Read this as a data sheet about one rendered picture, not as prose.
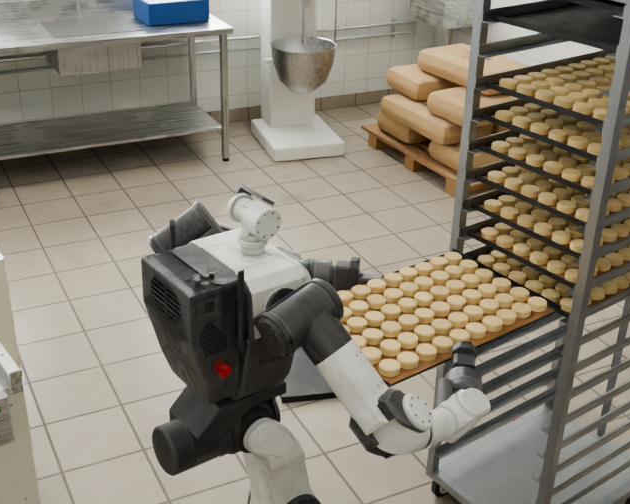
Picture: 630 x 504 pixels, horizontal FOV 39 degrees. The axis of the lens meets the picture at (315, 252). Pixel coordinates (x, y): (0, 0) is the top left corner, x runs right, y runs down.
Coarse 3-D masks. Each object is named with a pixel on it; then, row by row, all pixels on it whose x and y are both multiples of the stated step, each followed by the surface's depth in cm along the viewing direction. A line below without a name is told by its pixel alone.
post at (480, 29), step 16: (480, 0) 234; (480, 16) 236; (480, 32) 237; (480, 64) 242; (480, 96) 247; (464, 112) 250; (464, 128) 251; (464, 144) 253; (464, 160) 254; (464, 176) 256; (464, 192) 259; (464, 224) 264; (448, 368) 288; (432, 448) 302; (432, 464) 304
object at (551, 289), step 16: (480, 256) 269; (496, 256) 269; (512, 272) 260; (528, 272) 260; (544, 288) 256; (560, 288) 252; (592, 288) 253; (608, 288) 254; (624, 288) 257; (560, 304) 246; (592, 304) 249
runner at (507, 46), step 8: (504, 40) 244; (512, 40) 246; (520, 40) 248; (528, 40) 250; (536, 40) 252; (544, 40) 254; (552, 40) 256; (560, 40) 256; (480, 48) 239; (488, 48) 241; (496, 48) 243; (504, 48) 245; (512, 48) 247; (520, 48) 247; (528, 48) 247; (480, 56) 239; (488, 56) 239
